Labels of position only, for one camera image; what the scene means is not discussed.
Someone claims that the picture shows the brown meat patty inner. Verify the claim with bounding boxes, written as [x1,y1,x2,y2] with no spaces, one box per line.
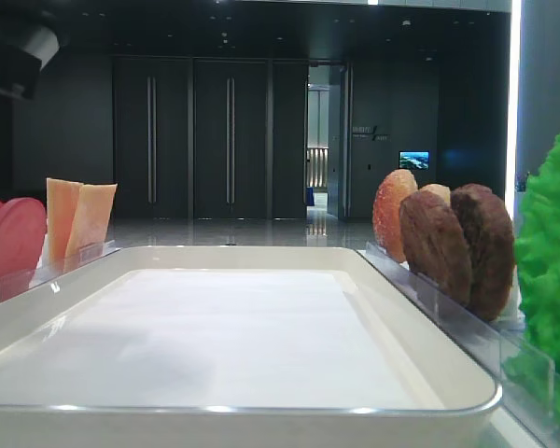
[399,190,472,306]

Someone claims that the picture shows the orange cheese slice inner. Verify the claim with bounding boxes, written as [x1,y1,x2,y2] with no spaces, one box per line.
[64,184,118,272]

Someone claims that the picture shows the clear acrylic right rack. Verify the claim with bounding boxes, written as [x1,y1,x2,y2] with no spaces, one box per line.
[362,242,560,447]

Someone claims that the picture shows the white rectangular tray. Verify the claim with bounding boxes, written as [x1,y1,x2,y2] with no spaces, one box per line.
[0,246,502,447]

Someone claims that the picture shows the green lettuce leaf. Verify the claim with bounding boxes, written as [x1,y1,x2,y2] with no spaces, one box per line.
[503,134,560,432]

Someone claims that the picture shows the wall monitor screen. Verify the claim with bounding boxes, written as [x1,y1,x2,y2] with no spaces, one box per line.
[399,151,429,171]

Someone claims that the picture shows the dark double door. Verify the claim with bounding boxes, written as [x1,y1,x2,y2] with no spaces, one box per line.
[113,58,308,219]

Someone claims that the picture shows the orange cheese slice outer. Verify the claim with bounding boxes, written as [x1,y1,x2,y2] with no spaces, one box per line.
[46,177,83,263]

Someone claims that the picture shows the brown meat patty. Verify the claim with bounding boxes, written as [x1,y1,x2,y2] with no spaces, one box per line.
[399,190,472,306]
[451,184,515,322]

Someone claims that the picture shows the clear acrylic left rack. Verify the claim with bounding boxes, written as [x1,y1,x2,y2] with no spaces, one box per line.
[0,240,118,303]

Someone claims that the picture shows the bun half inner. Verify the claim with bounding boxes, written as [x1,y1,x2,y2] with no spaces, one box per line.
[420,184,451,206]

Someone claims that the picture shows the orange cheese slice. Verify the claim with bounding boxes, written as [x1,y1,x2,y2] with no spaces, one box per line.
[46,177,83,263]
[64,184,118,272]

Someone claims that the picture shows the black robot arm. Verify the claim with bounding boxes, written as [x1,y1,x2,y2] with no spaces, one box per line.
[0,1,71,100]

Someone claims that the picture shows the brown meat patty outer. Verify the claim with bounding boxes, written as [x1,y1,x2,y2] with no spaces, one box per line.
[451,184,515,322]

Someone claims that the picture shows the sesame bun top outer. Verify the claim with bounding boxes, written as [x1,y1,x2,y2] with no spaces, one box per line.
[372,169,418,263]

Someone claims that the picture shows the clear acrylic rack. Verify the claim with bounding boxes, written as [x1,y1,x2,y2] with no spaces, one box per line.
[0,240,118,303]
[362,242,560,447]

